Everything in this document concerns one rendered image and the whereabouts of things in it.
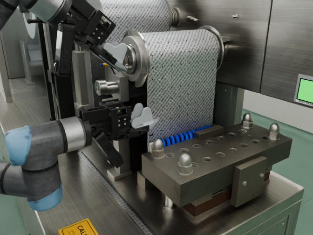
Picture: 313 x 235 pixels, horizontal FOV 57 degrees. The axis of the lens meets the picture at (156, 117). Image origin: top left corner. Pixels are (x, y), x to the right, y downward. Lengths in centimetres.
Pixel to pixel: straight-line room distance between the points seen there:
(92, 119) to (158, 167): 19
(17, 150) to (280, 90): 65
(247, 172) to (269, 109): 311
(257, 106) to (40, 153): 349
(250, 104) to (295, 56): 320
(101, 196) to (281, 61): 60
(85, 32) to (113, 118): 20
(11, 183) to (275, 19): 74
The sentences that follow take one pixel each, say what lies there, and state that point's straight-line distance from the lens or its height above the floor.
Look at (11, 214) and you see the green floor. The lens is 238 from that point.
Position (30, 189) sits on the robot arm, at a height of 102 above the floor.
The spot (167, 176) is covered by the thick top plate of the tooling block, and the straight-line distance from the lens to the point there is 65.
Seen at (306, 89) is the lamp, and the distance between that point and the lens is 80.
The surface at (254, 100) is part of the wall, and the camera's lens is 394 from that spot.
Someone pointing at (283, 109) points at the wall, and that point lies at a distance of 372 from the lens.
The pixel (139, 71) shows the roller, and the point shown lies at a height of 123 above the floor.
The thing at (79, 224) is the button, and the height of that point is 92.
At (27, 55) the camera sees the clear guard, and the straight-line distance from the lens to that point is 167.
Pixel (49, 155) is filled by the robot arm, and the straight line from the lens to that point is 64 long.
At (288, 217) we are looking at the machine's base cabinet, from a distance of 95.
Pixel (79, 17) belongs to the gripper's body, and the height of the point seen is 136.
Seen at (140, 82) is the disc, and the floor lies 119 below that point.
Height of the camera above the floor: 138
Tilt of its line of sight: 22 degrees down
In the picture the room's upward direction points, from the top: straight up
